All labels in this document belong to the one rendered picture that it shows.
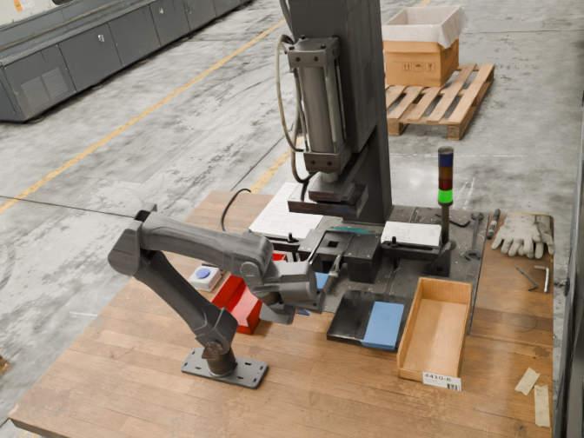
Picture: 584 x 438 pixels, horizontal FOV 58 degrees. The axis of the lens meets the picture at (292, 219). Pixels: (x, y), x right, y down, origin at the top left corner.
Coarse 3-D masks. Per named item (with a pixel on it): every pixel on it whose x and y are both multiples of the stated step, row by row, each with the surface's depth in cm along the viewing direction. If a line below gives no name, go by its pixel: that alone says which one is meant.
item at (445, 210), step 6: (438, 150) 130; (444, 150) 129; (450, 150) 129; (444, 204) 137; (450, 204) 137; (444, 210) 139; (444, 216) 140; (444, 222) 141; (444, 228) 142; (444, 234) 143; (444, 240) 144; (450, 240) 146
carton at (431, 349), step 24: (432, 288) 127; (456, 288) 124; (432, 312) 125; (456, 312) 124; (408, 336) 117; (432, 336) 119; (456, 336) 118; (408, 360) 115; (432, 360) 114; (456, 360) 105; (432, 384) 109; (456, 384) 107
